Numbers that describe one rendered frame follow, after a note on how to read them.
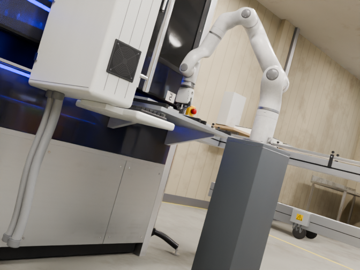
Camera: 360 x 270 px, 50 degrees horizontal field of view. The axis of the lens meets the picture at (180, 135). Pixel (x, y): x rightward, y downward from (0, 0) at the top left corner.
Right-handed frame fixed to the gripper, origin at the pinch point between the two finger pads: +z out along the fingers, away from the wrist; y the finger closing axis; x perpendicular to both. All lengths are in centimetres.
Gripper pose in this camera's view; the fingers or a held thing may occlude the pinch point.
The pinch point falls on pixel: (180, 112)
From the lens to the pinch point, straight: 233.5
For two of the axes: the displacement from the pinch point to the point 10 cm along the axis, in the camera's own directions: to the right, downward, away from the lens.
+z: -2.7, 9.6, -0.5
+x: -5.7, -2.0, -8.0
